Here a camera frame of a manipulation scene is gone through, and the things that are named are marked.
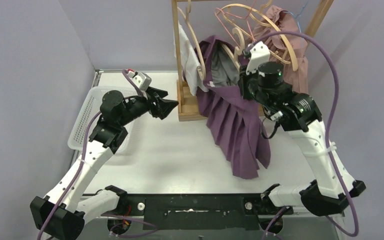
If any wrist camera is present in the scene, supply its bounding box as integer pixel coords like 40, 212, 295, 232
243, 41, 271, 75
126, 69, 152, 91

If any pink garment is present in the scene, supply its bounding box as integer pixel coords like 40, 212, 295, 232
264, 5, 309, 94

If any white skirt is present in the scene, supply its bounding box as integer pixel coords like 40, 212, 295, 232
178, 23, 209, 96

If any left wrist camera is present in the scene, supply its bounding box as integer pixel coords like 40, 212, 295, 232
126, 69, 152, 91

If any purple garment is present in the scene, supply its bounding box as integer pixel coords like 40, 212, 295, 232
196, 35, 271, 180

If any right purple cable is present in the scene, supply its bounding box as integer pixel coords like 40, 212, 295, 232
244, 31, 360, 240

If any wooden hanger rack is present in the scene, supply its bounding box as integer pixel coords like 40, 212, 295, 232
170, 0, 335, 123

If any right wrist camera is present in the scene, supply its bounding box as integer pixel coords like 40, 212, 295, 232
243, 41, 271, 75

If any white plastic basket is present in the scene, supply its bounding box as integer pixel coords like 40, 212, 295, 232
67, 86, 141, 156

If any thick wooden hanger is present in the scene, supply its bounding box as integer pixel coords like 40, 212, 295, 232
221, 3, 300, 72

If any pink wire hanger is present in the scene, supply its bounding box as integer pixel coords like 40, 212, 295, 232
214, 0, 259, 46

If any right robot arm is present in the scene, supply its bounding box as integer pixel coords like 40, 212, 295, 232
197, 61, 366, 216

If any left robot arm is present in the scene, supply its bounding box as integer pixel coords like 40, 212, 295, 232
30, 87, 179, 240

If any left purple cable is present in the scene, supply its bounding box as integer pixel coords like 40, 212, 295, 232
36, 68, 160, 240

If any purple cable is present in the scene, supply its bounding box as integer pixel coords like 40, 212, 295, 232
36, 68, 160, 240
244, 31, 360, 240

